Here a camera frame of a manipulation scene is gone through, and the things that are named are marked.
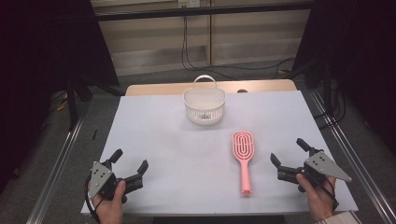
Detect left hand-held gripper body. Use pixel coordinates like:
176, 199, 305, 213
88, 158, 145, 205

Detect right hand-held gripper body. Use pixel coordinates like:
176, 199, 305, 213
276, 148, 353, 189

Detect pink hairbrush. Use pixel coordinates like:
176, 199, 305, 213
232, 131, 256, 196

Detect white plastic basket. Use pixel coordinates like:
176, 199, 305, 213
182, 74, 227, 126

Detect person's left hand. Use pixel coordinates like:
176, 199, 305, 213
88, 180, 127, 224

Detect person's right hand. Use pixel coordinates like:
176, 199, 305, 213
295, 173, 339, 222

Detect black metal stand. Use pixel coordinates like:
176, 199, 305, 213
64, 73, 93, 132

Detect black curtain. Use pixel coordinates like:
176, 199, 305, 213
291, 0, 396, 155
0, 0, 120, 195

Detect black horizontal bar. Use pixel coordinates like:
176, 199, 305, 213
94, 1, 316, 22

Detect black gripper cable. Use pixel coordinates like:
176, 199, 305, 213
322, 176, 340, 213
84, 173, 105, 224

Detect aluminium floor rail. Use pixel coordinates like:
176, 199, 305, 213
25, 117, 86, 224
310, 91, 396, 224

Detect black floor cables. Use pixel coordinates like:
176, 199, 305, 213
313, 78, 347, 130

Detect black wall cables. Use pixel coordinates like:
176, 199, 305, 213
181, 14, 295, 81

